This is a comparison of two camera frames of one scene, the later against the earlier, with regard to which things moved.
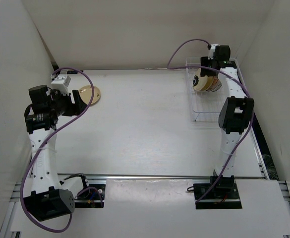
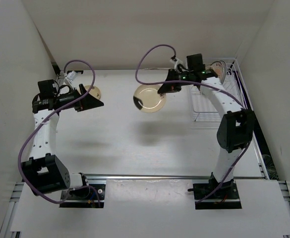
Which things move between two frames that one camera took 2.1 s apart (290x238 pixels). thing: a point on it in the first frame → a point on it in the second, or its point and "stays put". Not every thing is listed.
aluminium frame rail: [161, 176] stays put
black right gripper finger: [208, 72] → [165, 88]
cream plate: [86, 92] stays put
